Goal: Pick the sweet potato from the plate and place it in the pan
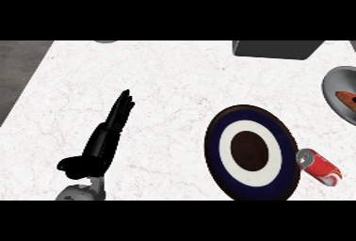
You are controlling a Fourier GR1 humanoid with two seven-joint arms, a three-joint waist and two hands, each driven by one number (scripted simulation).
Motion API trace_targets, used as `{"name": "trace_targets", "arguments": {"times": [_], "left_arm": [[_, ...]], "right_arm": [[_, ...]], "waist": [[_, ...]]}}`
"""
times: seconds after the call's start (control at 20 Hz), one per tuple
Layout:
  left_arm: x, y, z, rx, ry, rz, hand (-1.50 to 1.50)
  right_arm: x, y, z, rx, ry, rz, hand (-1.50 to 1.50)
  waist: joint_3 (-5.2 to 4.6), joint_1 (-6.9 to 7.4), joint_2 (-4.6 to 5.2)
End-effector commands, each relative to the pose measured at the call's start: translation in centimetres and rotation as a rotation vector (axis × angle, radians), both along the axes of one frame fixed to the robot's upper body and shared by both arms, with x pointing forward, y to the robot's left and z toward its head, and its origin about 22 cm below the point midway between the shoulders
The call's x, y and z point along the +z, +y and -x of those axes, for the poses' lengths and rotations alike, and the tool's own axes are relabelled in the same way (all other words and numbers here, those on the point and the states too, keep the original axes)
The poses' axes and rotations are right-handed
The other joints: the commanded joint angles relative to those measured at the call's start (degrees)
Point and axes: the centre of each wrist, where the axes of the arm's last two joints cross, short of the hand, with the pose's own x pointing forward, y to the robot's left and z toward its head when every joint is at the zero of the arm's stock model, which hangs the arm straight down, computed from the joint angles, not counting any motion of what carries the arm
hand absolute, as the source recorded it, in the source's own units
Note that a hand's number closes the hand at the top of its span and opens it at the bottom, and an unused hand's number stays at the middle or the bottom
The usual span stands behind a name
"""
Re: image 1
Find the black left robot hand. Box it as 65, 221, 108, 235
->
56, 88, 136, 181

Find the blue and white round plate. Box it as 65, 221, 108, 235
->
203, 104, 302, 201

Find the orange sweet potato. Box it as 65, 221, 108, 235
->
334, 90, 356, 113

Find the grey metal pan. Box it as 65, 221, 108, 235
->
321, 65, 356, 126

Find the red soda can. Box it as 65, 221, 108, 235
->
296, 148, 344, 187

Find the dark grey box appliance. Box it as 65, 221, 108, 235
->
231, 40, 327, 61

